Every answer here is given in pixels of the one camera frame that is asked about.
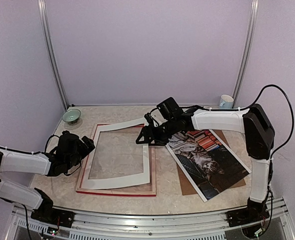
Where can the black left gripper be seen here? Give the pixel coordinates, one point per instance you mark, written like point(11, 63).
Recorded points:
point(85, 150)

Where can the green ceramic bowl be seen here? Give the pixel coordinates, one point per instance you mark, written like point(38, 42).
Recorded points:
point(71, 116)

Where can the cat and books photo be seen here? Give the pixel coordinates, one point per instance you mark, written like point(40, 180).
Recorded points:
point(207, 162)

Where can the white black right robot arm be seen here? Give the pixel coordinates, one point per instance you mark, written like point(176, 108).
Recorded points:
point(251, 121)

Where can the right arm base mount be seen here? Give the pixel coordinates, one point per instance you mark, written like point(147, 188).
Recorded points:
point(253, 212)

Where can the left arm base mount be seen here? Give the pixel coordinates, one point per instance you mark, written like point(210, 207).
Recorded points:
point(53, 216)

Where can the white mat board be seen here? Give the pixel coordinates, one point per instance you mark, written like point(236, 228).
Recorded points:
point(117, 182)

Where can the light blue ceramic mug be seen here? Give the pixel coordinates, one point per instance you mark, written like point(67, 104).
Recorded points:
point(226, 102)

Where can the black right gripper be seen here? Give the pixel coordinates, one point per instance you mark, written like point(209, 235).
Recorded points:
point(145, 130)

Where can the red wooden picture frame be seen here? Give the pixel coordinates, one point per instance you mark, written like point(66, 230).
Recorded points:
point(152, 185)

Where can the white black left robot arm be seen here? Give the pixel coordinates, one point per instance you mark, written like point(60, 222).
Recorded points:
point(23, 162)

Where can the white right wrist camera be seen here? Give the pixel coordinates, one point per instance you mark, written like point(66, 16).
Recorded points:
point(151, 120)

